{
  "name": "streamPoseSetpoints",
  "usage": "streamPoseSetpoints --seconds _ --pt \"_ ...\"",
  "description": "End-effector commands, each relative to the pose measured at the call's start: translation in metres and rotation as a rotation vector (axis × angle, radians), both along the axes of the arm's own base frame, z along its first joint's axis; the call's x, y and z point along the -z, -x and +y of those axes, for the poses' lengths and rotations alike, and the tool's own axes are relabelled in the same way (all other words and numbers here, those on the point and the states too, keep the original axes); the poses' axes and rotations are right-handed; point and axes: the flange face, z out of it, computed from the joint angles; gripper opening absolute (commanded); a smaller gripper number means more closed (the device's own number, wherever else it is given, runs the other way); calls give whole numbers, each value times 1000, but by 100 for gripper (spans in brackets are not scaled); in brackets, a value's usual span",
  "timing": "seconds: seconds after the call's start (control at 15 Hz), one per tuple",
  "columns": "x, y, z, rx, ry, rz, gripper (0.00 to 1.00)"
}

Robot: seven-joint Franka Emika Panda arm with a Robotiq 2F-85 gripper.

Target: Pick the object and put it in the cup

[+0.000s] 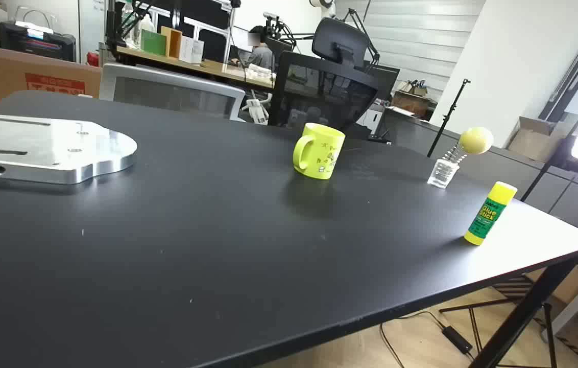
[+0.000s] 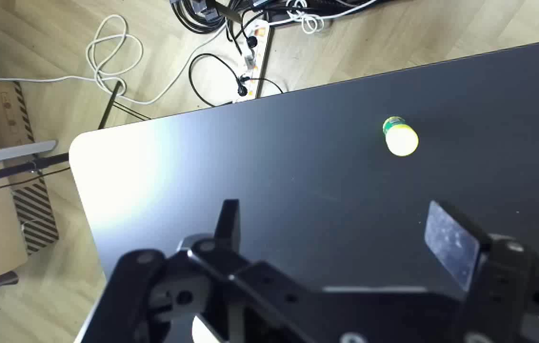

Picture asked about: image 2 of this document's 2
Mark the grey metal bar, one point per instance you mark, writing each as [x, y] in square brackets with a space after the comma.
[2, 154]

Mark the thin black table leg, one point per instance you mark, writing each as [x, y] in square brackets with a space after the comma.
[109, 105]

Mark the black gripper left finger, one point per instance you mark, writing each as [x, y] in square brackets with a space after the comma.
[227, 225]

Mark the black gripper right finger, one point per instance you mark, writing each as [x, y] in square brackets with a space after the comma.
[452, 248]

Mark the white power strip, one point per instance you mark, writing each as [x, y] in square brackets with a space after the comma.
[257, 44]

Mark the black yellow hazard tape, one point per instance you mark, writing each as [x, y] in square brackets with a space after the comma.
[35, 215]

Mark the cream yellow ball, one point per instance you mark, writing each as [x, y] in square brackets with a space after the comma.
[402, 137]

